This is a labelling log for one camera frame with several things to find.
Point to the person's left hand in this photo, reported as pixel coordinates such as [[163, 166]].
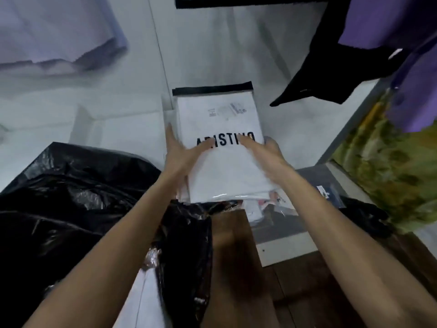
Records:
[[179, 155]]

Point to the person's right hand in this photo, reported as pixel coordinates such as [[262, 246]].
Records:
[[269, 160]]

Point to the person's left thumb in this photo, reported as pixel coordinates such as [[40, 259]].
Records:
[[170, 136]]

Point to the person's right thumb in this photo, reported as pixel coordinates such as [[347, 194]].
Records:
[[272, 145]]

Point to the white packaged garment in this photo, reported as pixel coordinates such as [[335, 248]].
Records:
[[222, 174]]

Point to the person's left forearm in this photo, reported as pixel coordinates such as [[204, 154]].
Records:
[[112, 256]]

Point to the person's right forearm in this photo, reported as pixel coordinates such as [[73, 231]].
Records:
[[344, 256]]

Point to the clear packet with dark garment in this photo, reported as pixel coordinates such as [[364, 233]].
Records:
[[290, 232]]

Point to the black hanging garment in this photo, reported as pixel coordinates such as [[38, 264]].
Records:
[[327, 71]]

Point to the small black plastic bag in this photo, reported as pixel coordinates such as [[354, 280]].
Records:
[[365, 215]]

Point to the green patterned fabric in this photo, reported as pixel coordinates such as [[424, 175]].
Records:
[[392, 167]]

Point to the black plastic garbage bag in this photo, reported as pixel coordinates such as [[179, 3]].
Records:
[[68, 208]]

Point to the lavender hanging garment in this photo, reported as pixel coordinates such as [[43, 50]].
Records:
[[51, 30]]

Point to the white plastic packet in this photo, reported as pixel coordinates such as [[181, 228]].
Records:
[[141, 304]]

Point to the purple hanging garment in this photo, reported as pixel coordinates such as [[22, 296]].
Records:
[[392, 23]]

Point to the black rail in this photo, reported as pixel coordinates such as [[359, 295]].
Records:
[[239, 1]]

